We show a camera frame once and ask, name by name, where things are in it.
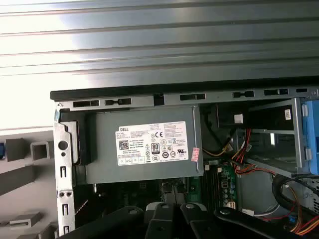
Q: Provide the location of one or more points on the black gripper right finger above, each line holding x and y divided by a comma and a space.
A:
197, 224

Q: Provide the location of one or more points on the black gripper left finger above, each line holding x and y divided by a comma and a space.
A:
159, 224

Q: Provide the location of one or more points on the black RAM slot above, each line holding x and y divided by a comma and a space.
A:
217, 189
209, 186
206, 186
213, 186

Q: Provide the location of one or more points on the green motherboard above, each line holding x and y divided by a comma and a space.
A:
226, 174

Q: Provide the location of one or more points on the grey power supply unit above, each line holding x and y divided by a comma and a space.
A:
104, 149

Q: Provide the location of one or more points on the black grey PC case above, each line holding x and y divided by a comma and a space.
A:
139, 99

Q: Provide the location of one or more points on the grey metal drive cage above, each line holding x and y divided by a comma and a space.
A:
296, 139

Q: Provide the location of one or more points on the grey parts rack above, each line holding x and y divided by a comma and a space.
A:
20, 179

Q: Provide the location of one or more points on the blue plastic drive bracket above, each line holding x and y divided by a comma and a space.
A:
312, 129

